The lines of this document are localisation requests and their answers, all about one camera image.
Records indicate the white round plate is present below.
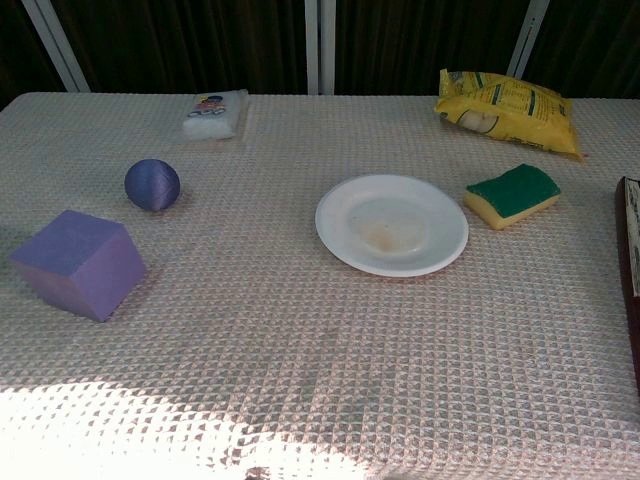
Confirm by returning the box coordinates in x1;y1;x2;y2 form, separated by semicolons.
314;173;470;278

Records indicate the purple ball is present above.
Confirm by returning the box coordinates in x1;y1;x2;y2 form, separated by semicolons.
123;158;182;213

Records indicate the white slanted frame post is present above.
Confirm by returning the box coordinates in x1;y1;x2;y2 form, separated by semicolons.
506;0;551;79
19;0;91;93

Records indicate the dark pleated curtain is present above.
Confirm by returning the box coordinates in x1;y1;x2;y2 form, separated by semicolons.
0;0;640;112

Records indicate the pinkish white waffle tablecloth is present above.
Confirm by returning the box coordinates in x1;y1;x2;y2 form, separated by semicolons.
0;91;640;480

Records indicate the yellow snack bag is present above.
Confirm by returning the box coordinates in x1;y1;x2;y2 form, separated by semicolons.
433;68;586;161

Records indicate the white upright frame post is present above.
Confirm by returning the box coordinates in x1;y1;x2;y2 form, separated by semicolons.
319;0;337;95
303;0;321;95

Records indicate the white plastic-wrapped package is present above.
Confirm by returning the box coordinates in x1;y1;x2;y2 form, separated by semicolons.
181;88;250;141

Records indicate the purple cube block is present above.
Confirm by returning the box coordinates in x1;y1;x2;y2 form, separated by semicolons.
7;209;149;324

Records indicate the green and yellow sponge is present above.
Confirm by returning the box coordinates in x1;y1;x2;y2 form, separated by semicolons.
462;163;562;232

